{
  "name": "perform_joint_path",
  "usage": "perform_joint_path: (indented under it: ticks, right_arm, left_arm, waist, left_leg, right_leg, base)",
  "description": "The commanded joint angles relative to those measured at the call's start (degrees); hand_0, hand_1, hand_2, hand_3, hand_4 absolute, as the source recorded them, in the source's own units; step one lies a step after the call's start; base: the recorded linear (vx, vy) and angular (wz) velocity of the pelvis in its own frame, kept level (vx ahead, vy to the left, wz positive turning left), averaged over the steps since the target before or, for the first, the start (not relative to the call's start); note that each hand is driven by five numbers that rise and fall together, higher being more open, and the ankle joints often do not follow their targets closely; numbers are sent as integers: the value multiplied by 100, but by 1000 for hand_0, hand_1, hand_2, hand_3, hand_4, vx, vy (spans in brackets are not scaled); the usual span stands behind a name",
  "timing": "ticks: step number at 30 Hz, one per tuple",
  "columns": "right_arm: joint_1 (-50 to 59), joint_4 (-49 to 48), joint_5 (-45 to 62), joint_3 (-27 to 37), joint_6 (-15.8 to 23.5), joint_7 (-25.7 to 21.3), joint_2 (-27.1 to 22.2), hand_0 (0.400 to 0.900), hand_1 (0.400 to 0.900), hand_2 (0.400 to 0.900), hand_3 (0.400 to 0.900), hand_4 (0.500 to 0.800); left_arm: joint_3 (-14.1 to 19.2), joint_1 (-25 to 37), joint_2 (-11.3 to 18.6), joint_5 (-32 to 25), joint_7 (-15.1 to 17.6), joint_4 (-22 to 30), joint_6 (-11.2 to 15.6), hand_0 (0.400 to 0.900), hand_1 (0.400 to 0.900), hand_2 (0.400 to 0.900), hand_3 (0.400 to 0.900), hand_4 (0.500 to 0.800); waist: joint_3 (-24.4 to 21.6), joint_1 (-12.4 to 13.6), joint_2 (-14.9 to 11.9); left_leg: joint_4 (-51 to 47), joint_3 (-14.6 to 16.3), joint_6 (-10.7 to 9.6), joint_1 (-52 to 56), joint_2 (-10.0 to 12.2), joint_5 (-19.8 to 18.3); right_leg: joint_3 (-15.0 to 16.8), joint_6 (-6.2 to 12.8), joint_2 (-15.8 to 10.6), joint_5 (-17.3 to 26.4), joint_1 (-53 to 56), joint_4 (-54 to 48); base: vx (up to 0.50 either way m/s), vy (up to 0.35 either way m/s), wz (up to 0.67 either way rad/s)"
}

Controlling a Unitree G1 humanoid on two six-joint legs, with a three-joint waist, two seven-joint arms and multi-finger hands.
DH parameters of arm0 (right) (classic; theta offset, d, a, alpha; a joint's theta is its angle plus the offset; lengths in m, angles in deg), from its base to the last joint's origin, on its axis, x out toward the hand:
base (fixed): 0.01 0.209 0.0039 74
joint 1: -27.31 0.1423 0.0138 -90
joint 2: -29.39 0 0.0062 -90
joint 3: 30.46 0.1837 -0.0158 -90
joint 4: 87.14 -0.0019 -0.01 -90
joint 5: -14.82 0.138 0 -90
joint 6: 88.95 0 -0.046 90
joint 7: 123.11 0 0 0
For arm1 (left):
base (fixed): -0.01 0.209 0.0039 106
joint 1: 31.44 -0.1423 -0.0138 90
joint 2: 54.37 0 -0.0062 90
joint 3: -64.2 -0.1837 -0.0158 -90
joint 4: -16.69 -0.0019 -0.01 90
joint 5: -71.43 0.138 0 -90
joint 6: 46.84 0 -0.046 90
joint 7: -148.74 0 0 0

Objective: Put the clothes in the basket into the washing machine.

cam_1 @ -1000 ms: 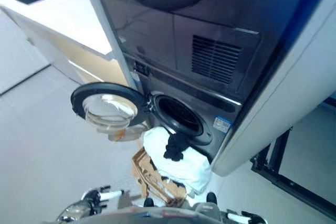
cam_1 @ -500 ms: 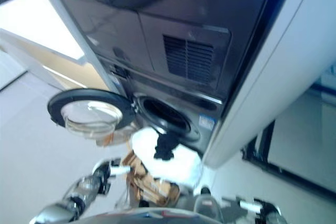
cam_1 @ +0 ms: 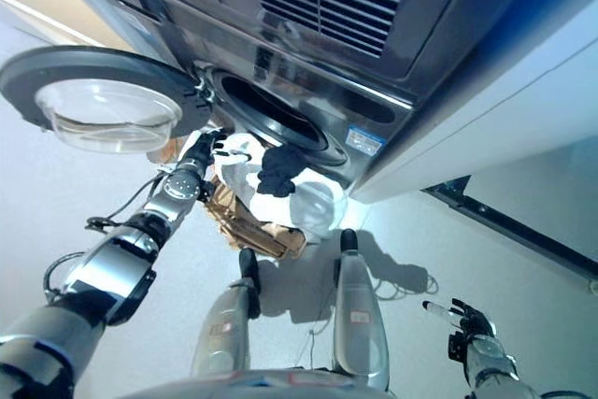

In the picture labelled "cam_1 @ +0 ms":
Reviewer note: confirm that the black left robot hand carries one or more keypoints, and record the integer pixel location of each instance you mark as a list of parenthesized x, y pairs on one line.
[(202, 156)]

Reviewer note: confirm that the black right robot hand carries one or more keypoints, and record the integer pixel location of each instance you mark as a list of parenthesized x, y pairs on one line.
[(469, 324)]

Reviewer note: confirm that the black garment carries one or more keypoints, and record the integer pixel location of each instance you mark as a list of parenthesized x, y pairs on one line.
[(280, 170)]

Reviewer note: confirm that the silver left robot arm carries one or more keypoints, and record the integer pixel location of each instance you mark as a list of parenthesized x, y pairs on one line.
[(103, 273)]

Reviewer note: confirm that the brown wicker laundry basket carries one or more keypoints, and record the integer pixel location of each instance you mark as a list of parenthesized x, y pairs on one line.
[(252, 231)]

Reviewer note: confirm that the dark grey washing machine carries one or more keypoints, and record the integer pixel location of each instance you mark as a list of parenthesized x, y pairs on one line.
[(336, 109)]

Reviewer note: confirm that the silver right robot leg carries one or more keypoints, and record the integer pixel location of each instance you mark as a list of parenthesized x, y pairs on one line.
[(357, 315)]

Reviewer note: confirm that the silver robot leg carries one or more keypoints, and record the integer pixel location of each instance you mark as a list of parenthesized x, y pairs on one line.
[(357, 315), (224, 319)]

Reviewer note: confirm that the white garment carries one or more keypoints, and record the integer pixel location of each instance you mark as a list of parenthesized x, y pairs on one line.
[(313, 207)]

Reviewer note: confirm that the round glass washer door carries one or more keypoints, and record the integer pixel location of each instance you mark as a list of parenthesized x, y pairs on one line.
[(107, 72)]

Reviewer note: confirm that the silver left robot leg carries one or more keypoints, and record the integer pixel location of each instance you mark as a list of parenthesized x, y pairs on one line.
[(224, 319)]

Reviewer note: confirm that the blue white washer label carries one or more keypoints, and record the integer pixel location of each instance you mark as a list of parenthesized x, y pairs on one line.
[(366, 139)]

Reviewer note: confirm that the white counter cabinet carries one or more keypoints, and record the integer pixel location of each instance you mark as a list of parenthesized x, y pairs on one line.
[(51, 2)]

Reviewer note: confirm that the grey robot torso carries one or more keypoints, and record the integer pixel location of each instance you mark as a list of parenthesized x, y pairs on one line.
[(261, 387)]

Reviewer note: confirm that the white cabinet surround panel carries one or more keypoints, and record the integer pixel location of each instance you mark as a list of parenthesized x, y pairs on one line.
[(490, 104)]

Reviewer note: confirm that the black floor rail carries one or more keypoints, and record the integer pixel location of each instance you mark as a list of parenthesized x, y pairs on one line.
[(514, 226)]

